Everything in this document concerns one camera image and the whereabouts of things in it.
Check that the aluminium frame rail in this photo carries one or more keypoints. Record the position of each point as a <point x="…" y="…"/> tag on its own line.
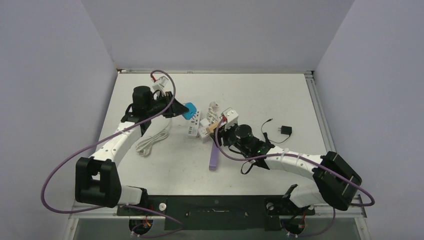
<point x="326" y="132"/>

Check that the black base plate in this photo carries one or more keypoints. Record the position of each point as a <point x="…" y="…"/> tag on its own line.
<point x="226" y="212"/>

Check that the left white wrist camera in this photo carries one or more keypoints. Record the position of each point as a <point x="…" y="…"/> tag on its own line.
<point x="160" y="83"/>

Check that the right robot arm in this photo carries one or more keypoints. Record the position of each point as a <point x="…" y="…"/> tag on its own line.
<point x="304" y="165"/>

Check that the white plug adapter with sticker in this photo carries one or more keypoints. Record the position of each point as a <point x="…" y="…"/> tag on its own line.
<point x="203" y="133"/>

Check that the purple power strip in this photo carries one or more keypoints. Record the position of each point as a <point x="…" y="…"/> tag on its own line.
<point x="214" y="158"/>

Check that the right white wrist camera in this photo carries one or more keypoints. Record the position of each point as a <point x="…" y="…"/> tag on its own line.
<point x="230" y="116"/>

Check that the blue plug cube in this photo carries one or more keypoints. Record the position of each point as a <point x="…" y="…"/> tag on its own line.
<point x="191" y="111"/>

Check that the orange plug cube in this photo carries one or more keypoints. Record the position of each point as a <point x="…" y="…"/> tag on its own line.
<point x="211" y="128"/>

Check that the black plug with cable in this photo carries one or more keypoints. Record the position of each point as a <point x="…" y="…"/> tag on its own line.
<point x="283" y="130"/>

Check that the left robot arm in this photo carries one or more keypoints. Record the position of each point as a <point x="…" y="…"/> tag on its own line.
<point x="97" y="180"/>

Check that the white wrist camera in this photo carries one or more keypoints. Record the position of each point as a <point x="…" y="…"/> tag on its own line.
<point x="230" y="116"/>
<point x="160" y="83"/>

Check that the white power strip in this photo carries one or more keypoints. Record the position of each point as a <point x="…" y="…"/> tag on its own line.
<point x="194" y="123"/>

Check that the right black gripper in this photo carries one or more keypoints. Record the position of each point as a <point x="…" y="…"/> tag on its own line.
<point x="224" y="134"/>

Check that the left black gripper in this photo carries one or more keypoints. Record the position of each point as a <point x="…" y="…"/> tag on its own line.
<point x="176" y="109"/>

